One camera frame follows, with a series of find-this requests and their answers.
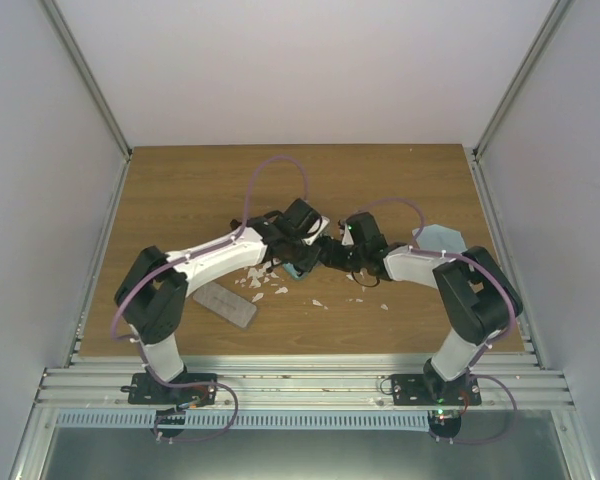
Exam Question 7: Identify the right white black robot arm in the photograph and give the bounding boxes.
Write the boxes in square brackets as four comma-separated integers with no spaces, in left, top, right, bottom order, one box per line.
[317,212,523,405]

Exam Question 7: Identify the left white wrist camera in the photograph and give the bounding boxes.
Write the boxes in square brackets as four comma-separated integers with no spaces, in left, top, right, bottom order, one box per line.
[302,216,330,246]

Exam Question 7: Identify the blue cleaning cloth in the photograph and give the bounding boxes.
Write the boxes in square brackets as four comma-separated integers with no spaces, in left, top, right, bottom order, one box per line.
[412,224,467,253]

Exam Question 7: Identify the blue green glasses case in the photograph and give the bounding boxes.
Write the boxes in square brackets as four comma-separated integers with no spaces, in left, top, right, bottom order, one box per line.
[282,263,309,281]

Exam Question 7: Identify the right aluminium frame post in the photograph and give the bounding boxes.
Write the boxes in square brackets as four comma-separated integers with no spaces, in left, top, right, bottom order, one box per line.
[471,0,576,160]

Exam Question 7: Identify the aluminium frame post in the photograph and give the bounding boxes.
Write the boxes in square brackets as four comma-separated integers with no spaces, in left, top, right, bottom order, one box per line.
[39,0,133,160]
[471,0,576,160]

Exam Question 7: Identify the left aluminium frame post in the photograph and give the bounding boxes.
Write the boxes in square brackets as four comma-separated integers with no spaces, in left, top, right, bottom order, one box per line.
[39,0,133,160]

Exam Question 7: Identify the grey glasses case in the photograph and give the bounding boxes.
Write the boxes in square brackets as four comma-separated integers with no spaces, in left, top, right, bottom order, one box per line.
[193,282,258,330]

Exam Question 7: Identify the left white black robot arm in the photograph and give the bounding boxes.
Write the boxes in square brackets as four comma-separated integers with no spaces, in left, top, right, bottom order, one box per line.
[111,199,330,404]

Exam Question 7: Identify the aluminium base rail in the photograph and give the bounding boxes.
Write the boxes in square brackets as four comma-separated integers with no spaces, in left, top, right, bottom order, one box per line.
[35,352,575,410]

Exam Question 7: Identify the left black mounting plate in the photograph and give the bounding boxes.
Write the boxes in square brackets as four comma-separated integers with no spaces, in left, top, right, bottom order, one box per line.
[120,373,218,406]

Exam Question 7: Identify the black mounting plate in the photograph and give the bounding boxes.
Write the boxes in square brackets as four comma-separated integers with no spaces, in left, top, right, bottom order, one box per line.
[120,373,218,406]
[390,374,482,407]

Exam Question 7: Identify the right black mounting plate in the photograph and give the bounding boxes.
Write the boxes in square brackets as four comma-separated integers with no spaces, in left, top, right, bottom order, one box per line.
[390,374,482,407]

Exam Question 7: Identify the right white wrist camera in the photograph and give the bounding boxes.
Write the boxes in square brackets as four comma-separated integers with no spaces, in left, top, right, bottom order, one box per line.
[338,220,355,246]

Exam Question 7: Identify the slotted grey cable duct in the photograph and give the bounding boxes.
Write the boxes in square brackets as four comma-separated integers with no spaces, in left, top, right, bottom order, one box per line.
[56,409,429,432]

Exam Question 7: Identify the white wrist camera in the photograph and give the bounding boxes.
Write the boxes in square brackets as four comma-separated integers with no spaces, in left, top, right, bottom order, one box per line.
[302,216,330,246]
[338,220,355,246]

